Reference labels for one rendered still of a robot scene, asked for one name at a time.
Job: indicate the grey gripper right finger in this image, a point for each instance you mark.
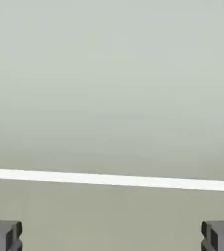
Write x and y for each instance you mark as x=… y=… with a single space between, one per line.
x=221 y=237

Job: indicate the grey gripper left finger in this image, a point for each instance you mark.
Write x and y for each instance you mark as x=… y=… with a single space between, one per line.
x=0 y=237

